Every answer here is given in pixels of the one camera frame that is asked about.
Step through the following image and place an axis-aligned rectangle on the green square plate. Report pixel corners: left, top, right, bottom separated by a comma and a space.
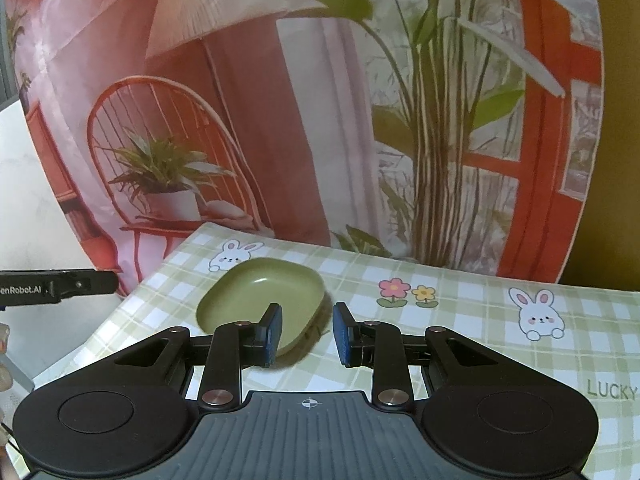
196, 257, 327, 359

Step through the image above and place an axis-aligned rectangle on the printed room scene backdrop cloth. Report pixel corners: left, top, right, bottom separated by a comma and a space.
12, 0, 604, 295

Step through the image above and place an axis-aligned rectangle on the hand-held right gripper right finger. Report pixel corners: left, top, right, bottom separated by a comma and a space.
332, 302, 502, 412

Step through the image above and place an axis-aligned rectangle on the person's left hand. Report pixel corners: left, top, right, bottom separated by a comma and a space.
0, 324, 11, 395

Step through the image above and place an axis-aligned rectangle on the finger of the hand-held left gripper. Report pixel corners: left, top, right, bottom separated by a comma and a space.
57, 269, 119, 299

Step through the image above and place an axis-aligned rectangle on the checked bunny print tablecloth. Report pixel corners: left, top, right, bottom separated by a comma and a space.
34, 222, 640, 480

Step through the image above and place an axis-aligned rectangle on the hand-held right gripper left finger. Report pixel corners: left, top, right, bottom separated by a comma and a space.
104, 303, 284, 412

